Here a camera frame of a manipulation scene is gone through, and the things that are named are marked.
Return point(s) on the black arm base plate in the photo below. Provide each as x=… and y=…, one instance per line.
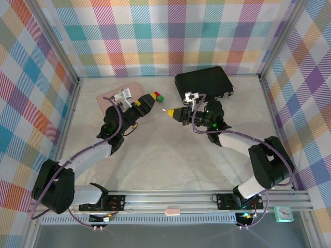
x=113, y=202
x=225, y=201

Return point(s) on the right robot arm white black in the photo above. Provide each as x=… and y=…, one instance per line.
x=266, y=165

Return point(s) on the red toy block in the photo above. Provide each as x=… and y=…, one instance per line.
x=156, y=93

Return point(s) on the small teal clock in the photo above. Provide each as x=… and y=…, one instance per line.
x=283, y=214

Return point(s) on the black hard case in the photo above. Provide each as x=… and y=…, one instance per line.
x=204, y=81

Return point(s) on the pink eraser-like object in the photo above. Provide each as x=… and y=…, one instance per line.
x=172, y=211

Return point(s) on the green toy block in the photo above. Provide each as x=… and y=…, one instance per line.
x=161, y=98

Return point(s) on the pink plastic box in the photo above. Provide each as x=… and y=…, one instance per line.
x=111, y=94

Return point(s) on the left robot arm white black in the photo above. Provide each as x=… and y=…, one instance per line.
x=88, y=157

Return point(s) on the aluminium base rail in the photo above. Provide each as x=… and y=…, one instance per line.
x=168, y=200

